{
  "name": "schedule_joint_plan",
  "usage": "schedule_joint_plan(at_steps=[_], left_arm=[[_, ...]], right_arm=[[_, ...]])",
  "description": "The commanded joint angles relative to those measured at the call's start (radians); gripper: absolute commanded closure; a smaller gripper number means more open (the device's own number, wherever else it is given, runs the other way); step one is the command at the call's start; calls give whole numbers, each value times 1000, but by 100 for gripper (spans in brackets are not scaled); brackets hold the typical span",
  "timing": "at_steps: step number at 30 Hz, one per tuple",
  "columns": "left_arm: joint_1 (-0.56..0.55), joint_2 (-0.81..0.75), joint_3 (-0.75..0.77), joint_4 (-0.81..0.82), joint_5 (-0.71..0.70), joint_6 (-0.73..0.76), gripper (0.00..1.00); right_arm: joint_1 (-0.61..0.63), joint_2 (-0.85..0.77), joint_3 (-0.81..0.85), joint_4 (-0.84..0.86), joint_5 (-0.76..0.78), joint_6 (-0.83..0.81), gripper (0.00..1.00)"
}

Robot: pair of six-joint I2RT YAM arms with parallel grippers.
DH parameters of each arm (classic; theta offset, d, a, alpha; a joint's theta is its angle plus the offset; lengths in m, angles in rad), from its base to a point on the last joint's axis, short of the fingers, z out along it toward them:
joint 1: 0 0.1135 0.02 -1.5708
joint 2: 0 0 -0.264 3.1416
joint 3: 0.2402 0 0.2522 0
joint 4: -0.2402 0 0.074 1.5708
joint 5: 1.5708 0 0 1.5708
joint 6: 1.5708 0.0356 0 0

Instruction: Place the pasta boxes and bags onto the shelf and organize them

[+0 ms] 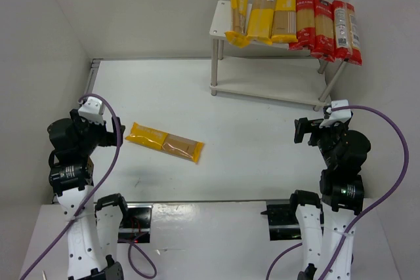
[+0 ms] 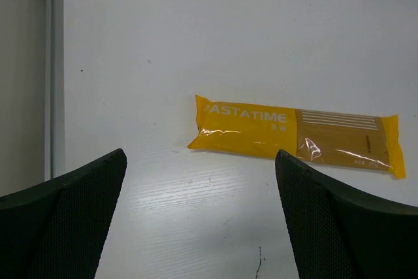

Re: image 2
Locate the aluminium table edge rail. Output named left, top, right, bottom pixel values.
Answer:
left=44, top=0, right=66, bottom=181

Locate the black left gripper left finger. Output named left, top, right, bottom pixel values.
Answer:
left=1, top=148, right=127, bottom=278

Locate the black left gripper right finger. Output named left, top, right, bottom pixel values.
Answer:
left=275, top=150, right=417, bottom=278

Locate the yellow Pastatime spaghetti bag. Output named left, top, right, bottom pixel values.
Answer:
left=188, top=95, right=406, bottom=179

